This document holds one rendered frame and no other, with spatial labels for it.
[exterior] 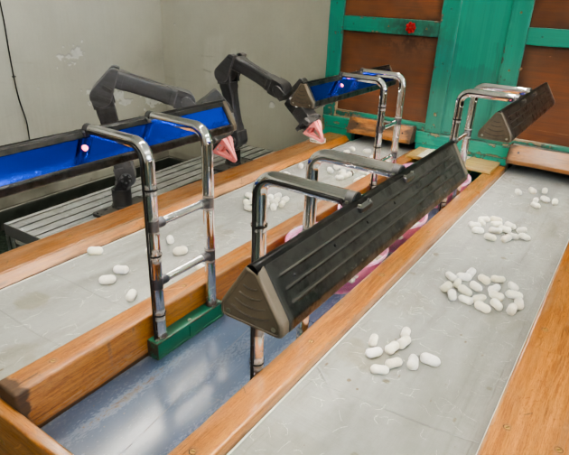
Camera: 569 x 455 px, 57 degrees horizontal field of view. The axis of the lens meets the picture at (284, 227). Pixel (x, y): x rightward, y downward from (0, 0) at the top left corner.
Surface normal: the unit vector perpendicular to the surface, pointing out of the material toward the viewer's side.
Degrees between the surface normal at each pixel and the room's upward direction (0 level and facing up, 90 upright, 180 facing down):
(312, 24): 90
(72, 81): 90
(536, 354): 0
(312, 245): 58
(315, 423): 0
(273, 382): 0
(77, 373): 90
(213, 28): 90
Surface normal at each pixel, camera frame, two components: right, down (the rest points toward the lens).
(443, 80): -0.56, 0.33
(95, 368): 0.83, 0.26
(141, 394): 0.04, -0.91
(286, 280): 0.72, -0.26
